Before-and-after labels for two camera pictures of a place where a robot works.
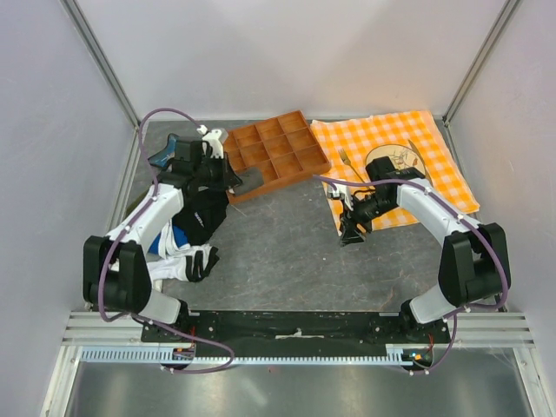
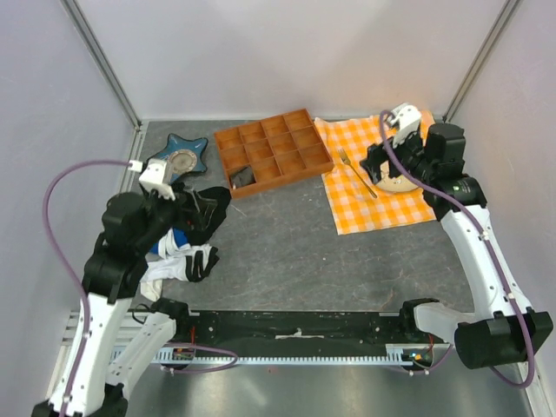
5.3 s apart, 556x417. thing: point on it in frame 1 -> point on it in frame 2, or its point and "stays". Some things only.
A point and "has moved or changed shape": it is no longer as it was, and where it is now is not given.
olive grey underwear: [251, 177] has moved or changed shape
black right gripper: [350, 234] -> [377, 154]
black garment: [202, 213] stays
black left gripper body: [211, 173] -> [178, 218]
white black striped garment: [190, 265] stays
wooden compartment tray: [283, 146] stays
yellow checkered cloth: [343, 145] stays
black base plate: [287, 328] stays
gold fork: [347, 162] stays
